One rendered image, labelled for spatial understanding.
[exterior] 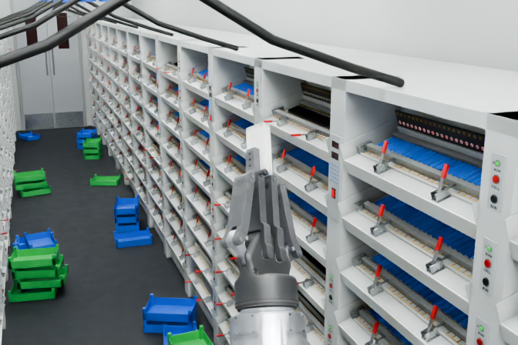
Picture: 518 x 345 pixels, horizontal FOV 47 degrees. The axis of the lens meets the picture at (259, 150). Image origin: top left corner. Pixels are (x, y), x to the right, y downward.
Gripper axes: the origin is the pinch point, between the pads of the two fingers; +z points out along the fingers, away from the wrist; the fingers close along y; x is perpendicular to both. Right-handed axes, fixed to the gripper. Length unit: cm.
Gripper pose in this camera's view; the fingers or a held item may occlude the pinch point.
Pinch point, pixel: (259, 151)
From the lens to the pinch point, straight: 77.8
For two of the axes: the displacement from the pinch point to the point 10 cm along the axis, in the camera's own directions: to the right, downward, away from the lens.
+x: -7.7, 2.7, 5.8
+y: -6.4, -2.6, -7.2
